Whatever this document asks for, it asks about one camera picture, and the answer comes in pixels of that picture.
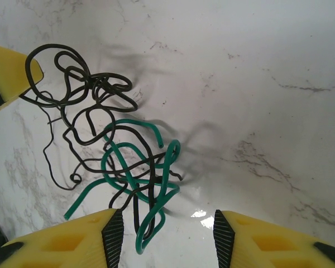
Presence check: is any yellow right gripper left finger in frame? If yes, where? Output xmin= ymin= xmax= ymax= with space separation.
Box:
xmin=0 ymin=208 xmax=126 ymax=268

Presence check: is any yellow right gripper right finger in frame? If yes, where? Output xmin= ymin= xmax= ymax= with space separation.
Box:
xmin=213 ymin=208 xmax=335 ymax=268

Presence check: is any pile of dark green bands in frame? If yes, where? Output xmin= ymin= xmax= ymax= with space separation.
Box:
xmin=24 ymin=43 xmax=157 ymax=241

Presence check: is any green cable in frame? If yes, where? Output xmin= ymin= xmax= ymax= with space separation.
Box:
xmin=63 ymin=118 xmax=182 ymax=255

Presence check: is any thin black cable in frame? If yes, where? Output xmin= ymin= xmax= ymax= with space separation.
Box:
xmin=18 ymin=90 xmax=184 ymax=210

